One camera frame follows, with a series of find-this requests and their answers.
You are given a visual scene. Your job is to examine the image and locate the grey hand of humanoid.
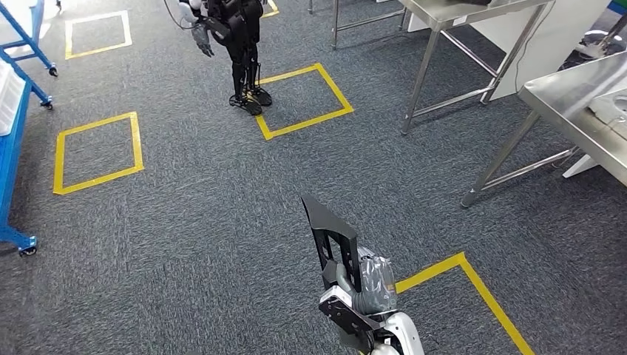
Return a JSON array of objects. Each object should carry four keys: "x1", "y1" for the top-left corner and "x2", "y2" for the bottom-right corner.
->
[{"x1": 191, "y1": 23, "x2": 215, "y2": 58}]

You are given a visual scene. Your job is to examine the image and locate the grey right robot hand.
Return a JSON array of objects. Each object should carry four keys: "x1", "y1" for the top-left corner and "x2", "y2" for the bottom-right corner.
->
[{"x1": 323, "y1": 247, "x2": 398, "y2": 317}]

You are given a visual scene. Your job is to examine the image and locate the black plastic part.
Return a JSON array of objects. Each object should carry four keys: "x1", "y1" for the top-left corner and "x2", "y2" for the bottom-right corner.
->
[{"x1": 299, "y1": 194, "x2": 365, "y2": 295}]

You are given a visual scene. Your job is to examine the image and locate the blue metal shelf rack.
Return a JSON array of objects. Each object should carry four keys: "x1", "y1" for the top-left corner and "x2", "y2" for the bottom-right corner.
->
[
  {"x1": 0, "y1": 49, "x2": 55, "y2": 258},
  {"x1": 0, "y1": 0, "x2": 60, "y2": 78}
]

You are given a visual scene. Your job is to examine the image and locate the black humanoid robot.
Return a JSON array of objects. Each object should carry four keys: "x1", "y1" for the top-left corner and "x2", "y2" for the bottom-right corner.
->
[{"x1": 163, "y1": 0, "x2": 274, "y2": 117}]

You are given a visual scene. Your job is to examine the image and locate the white plastic bin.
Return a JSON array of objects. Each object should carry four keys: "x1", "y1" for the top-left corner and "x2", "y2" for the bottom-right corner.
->
[{"x1": 0, "y1": 64, "x2": 27, "y2": 137}]

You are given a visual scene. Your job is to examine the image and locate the white cabinet panel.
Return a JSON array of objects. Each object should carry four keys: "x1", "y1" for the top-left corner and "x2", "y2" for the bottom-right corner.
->
[{"x1": 409, "y1": 0, "x2": 613, "y2": 102}]

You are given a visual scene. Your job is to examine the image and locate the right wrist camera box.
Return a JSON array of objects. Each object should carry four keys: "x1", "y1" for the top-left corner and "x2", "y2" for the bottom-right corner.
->
[{"x1": 318, "y1": 285, "x2": 389, "y2": 344}]

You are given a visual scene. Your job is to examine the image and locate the stainless steel table frame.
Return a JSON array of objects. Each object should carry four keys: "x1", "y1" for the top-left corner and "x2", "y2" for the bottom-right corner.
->
[{"x1": 307, "y1": 0, "x2": 408, "y2": 51}]

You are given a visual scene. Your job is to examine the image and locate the white bracket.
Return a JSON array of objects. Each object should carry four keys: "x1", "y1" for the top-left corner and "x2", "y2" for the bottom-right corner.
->
[{"x1": 562, "y1": 153, "x2": 600, "y2": 180}]

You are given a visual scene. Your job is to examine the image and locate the thin black cable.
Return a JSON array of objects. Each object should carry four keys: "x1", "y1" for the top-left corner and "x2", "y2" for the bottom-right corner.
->
[{"x1": 513, "y1": 2, "x2": 557, "y2": 94}]

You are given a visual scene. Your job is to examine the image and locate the chrome stanchion post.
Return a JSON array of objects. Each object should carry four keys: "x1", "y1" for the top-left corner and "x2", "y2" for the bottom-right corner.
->
[{"x1": 574, "y1": 13, "x2": 627, "y2": 61}]

